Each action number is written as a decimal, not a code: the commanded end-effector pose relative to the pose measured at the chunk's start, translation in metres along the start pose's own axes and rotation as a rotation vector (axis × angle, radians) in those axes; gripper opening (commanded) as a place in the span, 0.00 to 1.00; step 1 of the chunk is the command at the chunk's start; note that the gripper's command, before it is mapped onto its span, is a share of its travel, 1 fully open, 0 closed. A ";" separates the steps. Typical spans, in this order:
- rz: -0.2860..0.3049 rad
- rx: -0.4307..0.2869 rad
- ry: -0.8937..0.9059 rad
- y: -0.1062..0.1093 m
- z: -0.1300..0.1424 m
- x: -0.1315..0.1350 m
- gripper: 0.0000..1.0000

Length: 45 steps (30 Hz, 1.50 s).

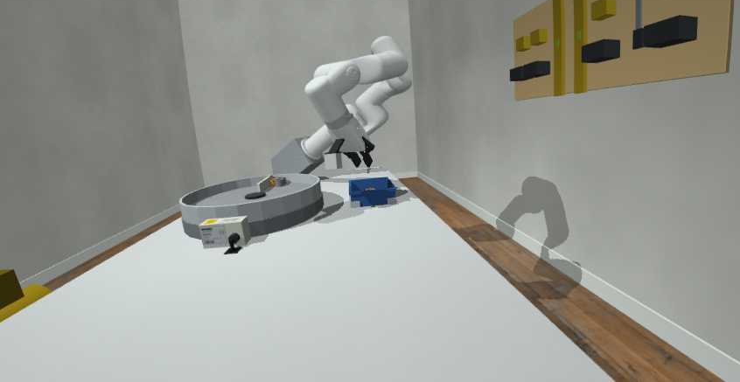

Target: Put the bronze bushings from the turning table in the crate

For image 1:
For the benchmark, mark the blue open crate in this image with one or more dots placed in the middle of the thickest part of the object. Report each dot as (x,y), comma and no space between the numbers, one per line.
(384,193)

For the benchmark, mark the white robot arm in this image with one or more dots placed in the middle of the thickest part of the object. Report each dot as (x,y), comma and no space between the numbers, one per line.
(331,81)

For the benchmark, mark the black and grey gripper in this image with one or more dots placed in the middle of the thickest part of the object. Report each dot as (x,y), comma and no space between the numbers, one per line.
(356,140)

